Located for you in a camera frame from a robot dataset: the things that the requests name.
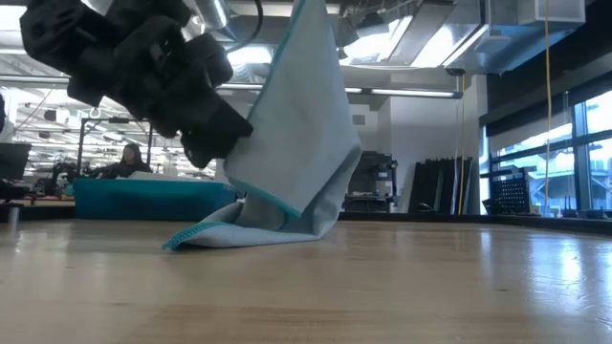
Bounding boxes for blue plastic bin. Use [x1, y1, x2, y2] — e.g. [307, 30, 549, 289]
[72, 177, 239, 223]

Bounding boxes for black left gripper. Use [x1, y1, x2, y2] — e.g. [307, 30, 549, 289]
[66, 12, 255, 170]

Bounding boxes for white ceiling unit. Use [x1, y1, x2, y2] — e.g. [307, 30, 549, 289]
[517, 0, 587, 26]

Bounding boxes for leaning black panels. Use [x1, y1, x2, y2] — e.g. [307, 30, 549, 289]
[407, 156, 475, 215]

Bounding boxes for black pegboard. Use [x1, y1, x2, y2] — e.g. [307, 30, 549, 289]
[482, 173, 534, 217]

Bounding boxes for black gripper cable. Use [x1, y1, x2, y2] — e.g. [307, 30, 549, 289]
[222, 0, 265, 54]

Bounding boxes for black background gantry frame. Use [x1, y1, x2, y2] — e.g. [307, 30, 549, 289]
[76, 117, 155, 179]

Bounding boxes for dark background monitor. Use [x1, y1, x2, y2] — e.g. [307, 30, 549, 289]
[0, 141, 33, 183]

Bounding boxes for silver ceiling duct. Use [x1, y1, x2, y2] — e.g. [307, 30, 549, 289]
[184, 0, 230, 31]

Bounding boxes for light blue microfiber towel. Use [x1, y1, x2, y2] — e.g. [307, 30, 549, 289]
[161, 0, 363, 251]

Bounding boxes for person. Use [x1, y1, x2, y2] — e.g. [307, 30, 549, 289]
[97, 142, 155, 181]

